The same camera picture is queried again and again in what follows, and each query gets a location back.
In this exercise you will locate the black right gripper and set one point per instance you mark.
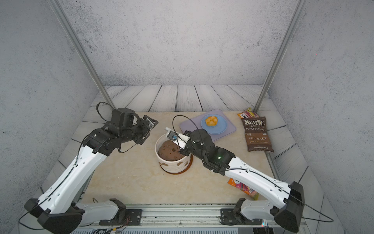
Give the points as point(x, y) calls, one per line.
point(184, 151)

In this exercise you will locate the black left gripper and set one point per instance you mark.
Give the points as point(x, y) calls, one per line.
point(146, 128)

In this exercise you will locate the white ceramic pot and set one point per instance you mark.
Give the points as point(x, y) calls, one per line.
point(158, 144)

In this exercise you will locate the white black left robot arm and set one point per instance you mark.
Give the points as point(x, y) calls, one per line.
point(56, 210)

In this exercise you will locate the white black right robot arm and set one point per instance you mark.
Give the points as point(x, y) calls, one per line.
point(286, 202)

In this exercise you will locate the brown mud in pot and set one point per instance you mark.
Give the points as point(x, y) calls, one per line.
point(169, 151)

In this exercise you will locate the yellow food pieces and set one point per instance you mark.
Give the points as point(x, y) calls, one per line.
point(211, 121)

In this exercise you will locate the blue plate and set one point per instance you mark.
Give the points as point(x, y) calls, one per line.
point(218, 129)

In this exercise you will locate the orange pink candy bag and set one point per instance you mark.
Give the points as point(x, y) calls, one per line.
point(247, 190)

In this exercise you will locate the brown Kettle chips bag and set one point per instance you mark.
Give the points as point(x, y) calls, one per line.
point(256, 136)

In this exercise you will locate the small snack packet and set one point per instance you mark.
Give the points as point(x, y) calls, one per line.
point(248, 114)

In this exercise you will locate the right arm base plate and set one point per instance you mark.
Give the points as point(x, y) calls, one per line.
point(229, 217)

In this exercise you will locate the aluminium mounting rail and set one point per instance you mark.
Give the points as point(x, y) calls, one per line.
point(193, 215)

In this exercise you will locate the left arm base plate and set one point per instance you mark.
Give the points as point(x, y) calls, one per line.
point(124, 217)

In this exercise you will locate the right aluminium frame post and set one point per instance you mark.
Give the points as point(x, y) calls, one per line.
point(281, 52)

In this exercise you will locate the aluminium frame post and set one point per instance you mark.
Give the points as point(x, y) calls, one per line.
point(63, 20)
point(281, 52)

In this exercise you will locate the left aluminium frame post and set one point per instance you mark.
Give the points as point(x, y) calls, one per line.
point(63, 20)

